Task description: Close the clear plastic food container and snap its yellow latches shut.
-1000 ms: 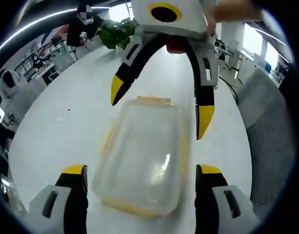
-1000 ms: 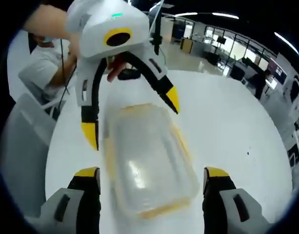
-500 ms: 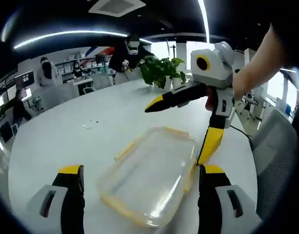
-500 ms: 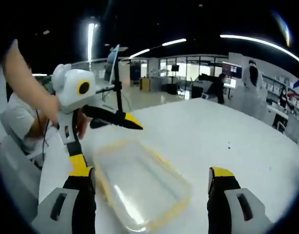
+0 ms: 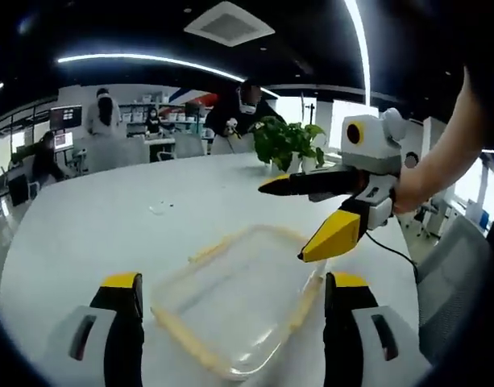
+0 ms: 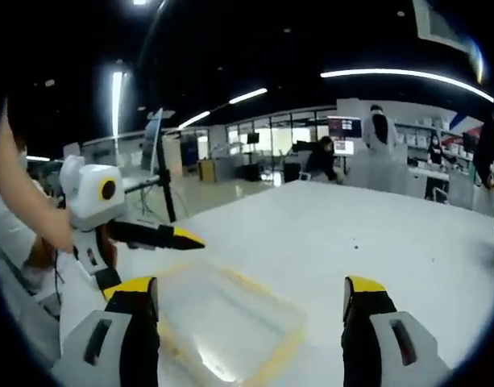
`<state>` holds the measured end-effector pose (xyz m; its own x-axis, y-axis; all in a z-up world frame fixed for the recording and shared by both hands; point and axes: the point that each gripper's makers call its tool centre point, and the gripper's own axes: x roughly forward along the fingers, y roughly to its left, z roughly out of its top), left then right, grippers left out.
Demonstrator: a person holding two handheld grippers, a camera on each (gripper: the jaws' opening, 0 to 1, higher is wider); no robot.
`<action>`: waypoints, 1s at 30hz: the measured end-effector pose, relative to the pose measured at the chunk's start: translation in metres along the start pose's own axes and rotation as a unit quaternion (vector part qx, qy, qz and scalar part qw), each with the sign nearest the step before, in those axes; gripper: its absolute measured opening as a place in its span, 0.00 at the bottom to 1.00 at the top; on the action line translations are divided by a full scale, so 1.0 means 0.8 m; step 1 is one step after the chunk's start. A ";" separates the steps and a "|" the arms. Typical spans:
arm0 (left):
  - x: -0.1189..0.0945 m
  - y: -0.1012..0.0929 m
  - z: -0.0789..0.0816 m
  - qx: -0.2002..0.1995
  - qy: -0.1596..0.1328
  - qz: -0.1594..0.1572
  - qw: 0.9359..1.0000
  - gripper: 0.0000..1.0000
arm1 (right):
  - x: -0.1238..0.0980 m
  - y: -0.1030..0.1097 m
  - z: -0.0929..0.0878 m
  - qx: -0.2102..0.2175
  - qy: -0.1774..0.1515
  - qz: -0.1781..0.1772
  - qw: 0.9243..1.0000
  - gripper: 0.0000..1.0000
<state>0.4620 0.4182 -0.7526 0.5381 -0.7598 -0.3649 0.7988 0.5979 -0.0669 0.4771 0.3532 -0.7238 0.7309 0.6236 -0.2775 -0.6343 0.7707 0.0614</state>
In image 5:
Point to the white storage shelf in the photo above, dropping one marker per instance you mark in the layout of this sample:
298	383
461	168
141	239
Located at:
178	109

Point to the dark wall screen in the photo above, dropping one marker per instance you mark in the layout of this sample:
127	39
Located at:
65	116

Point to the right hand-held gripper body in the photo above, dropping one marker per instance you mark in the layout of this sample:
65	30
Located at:
375	149

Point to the clear container with plastic buckle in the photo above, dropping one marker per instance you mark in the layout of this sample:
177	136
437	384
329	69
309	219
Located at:
238	290

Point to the small clear plastic piece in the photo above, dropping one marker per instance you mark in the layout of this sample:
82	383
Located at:
158	209

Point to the long ceiling light strip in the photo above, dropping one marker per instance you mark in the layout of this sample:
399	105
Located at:
150	59

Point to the small screen on stand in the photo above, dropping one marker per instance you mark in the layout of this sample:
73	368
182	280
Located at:
63	141

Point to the ceiling air vent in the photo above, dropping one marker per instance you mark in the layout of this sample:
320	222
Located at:
230	22

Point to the grey mesh office chair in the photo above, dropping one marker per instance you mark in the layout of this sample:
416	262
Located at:
452	282

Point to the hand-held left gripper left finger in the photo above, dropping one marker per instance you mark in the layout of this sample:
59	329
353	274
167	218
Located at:
121	322

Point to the person's right hand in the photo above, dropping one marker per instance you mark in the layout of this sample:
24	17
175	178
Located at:
409	193

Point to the black tripod stand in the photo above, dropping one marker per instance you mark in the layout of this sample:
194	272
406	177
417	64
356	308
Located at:
307	111

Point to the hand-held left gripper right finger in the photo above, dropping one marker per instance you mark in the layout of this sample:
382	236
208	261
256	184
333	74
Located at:
343	322

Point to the white office chair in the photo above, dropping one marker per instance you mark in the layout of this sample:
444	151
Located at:
113	153
188	146

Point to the green potted plant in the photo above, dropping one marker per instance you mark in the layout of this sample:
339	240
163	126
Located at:
283	141

